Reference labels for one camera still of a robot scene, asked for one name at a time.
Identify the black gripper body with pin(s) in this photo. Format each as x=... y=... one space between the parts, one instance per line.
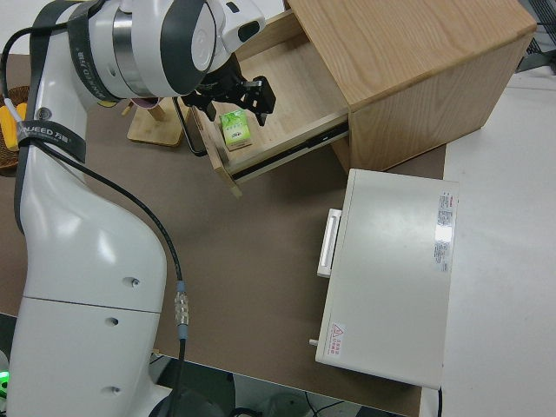
x=223 y=82

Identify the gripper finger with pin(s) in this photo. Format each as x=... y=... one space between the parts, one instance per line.
x=262 y=97
x=208 y=106

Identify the light wooden drawer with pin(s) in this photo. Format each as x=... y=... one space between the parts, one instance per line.
x=282 y=87

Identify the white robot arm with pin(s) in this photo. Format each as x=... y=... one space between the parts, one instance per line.
x=87 y=260

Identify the small green box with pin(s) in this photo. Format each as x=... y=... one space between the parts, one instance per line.
x=236 y=130

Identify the wooden mug rack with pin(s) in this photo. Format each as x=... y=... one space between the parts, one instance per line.
x=152 y=134

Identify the brown table mat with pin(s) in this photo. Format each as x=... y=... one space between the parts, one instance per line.
x=260 y=243

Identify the light wooden cabinet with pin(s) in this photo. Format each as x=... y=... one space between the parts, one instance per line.
x=412 y=65

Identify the yellow corn cob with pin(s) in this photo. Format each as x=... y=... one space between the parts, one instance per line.
x=22 y=109
x=8 y=130

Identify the brown wicker basket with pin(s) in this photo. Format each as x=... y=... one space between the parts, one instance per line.
x=19 y=93

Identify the white toaster oven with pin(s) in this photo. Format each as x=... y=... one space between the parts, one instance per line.
x=391 y=278

